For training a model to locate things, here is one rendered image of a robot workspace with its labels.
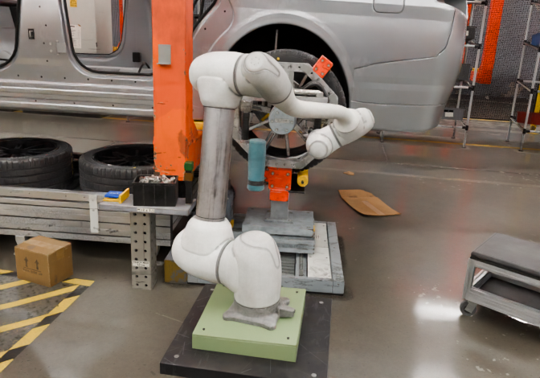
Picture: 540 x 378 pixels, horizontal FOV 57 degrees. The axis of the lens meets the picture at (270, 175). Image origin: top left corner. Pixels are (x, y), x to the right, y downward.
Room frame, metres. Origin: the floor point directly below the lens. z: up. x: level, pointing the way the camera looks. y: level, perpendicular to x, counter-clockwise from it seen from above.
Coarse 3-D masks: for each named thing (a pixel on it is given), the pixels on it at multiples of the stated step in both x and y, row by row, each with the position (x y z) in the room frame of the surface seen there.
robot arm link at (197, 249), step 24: (192, 72) 1.63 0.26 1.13; (216, 72) 1.57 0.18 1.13; (216, 96) 1.57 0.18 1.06; (240, 96) 1.62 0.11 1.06; (216, 120) 1.58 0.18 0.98; (216, 144) 1.57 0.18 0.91; (216, 168) 1.56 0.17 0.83; (216, 192) 1.55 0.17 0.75; (216, 216) 1.54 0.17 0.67; (192, 240) 1.51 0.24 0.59; (216, 240) 1.50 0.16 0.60; (192, 264) 1.50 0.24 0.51; (216, 264) 1.46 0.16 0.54
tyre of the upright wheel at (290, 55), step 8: (272, 56) 2.62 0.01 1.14; (280, 56) 2.62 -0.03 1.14; (288, 56) 2.61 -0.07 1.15; (296, 56) 2.61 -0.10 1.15; (304, 56) 2.61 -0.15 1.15; (312, 56) 2.62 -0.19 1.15; (312, 64) 2.60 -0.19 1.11; (312, 72) 2.61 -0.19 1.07; (328, 72) 2.60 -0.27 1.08; (328, 80) 2.60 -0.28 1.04; (336, 80) 2.60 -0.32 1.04; (336, 88) 2.60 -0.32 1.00; (344, 96) 2.64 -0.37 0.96; (344, 104) 2.60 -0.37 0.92; (232, 144) 2.64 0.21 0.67; (240, 152) 2.63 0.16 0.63; (312, 160) 2.60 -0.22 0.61; (320, 160) 2.60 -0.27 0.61; (304, 168) 2.61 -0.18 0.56
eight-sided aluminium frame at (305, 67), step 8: (280, 64) 2.53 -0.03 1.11; (288, 64) 2.53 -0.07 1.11; (296, 64) 2.53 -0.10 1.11; (304, 64) 2.52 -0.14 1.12; (320, 80) 2.52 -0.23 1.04; (328, 88) 2.52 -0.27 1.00; (336, 96) 2.52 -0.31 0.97; (336, 104) 2.51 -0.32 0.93; (328, 120) 2.53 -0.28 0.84; (232, 136) 2.54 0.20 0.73; (240, 136) 2.54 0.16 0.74; (240, 144) 2.54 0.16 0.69; (248, 144) 2.54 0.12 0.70; (272, 160) 2.53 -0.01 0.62; (280, 160) 2.53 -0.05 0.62; (288, 160) 2.54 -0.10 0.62; (296, 160) 2.57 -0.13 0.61; (304, 160) 2.52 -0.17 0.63; (296, 168) 2.52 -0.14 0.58
